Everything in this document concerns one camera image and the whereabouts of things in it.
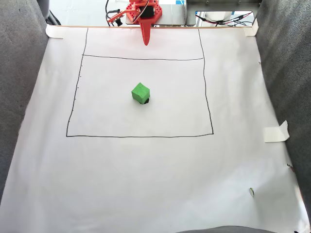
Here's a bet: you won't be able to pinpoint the gripper camera on orange mount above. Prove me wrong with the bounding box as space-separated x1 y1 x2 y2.
106 9 127 27

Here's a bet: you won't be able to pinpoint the red and black cables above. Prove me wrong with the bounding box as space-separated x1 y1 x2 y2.
195 13 254 27

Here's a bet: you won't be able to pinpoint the green foam block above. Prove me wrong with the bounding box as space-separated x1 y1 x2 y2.
131 82 151 105

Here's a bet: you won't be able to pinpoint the white masking tape piece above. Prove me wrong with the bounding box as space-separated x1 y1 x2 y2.
242 18 259 37
45 24 65 39
264 120 291 143

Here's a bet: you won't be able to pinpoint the metal base plate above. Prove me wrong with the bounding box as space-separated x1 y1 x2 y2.
125 4 187 26

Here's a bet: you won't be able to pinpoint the white black servo cable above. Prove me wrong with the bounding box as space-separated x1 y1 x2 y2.
134 0 150 20

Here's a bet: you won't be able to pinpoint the black camera cable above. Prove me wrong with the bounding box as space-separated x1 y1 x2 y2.
104 0 120 21

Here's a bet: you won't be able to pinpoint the grey metal frame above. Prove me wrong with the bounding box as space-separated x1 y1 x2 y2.
186 0 262 26

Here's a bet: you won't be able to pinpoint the white paper sheet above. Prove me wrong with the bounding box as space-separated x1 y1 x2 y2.
0 25 311 233

